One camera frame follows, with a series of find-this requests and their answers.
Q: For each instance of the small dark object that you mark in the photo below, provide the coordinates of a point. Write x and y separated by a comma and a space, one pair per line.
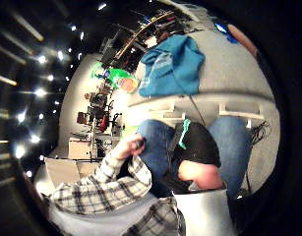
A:
139, 143

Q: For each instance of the the person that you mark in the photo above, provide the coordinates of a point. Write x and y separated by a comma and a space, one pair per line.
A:
157, 154

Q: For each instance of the blue cloth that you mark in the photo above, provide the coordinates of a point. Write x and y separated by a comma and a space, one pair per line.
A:
171, 67

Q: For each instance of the green snack bag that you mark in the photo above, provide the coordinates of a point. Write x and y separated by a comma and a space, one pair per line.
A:
122, 79

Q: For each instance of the cluttered equipment stand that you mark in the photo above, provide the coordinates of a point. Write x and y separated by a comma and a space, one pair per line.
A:
98, 114

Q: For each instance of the cardboard box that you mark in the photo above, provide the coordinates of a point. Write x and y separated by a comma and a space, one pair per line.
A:
79, 148

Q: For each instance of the wooden shelf unit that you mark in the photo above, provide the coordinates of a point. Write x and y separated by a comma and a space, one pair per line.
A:
147, 29

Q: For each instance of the white table frame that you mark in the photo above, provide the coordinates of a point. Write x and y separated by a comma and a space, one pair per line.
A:
203, 109

